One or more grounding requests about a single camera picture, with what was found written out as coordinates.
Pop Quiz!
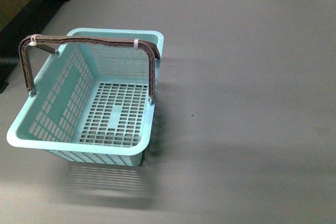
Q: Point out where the white zip tie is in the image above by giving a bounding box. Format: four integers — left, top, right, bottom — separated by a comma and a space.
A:
28, 34, 39, 47
133, 39, 139, 50

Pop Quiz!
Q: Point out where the brown basket handle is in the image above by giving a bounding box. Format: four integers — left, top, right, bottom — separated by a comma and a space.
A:
18, 35, 161, 105

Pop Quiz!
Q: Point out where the white zip tie left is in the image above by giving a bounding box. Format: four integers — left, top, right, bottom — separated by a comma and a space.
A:
28, 34, 39, 47

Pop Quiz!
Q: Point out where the black display stand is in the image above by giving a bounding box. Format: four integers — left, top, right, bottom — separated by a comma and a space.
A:
1, 0, 70, 91

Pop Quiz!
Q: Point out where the light blue plastic basket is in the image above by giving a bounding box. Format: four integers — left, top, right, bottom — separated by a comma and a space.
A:
7, 28, 164, 166

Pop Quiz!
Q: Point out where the white zip tie right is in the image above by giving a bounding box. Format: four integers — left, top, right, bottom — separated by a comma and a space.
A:
133, 39, 139, 50

